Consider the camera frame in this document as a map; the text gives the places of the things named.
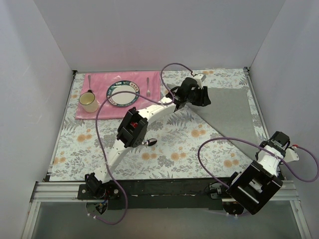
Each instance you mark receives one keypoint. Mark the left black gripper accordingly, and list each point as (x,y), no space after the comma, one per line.
(204,95)

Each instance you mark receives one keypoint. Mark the grey cloth napkin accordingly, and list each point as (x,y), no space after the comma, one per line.
(229,113)

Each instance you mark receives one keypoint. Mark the spoon with green handle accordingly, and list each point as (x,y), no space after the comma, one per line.
(149,142)

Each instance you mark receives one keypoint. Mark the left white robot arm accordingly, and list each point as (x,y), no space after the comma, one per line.
(133,128)

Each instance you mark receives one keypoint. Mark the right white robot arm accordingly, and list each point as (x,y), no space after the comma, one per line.
(259,182)

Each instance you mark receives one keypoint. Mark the floral tablecloth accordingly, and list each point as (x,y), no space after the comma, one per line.
(187,146)

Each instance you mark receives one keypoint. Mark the silver fork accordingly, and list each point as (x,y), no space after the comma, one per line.
(148,87)

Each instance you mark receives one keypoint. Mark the dark jar red lid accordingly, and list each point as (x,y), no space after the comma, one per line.
(134,124)

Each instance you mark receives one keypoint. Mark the white plate patterned rim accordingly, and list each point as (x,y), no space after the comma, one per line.
(123,93)

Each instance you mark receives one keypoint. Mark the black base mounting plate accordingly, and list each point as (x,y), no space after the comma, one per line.
(204,193)

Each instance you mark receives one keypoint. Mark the cream enamel mug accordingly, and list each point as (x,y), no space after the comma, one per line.
(89,102)

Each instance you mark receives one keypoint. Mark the silver spoon on placemat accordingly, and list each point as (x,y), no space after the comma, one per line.
(89,83)

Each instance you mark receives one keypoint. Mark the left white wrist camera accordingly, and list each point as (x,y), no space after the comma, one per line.
(200,78)

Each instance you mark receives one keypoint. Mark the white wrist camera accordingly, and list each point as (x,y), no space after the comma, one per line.
(200,78)
(291,154)

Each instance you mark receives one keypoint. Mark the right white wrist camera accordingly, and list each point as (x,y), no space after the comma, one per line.
(291,154)

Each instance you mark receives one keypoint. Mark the aluminium frame rail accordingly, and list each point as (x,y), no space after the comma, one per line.
(56,213)

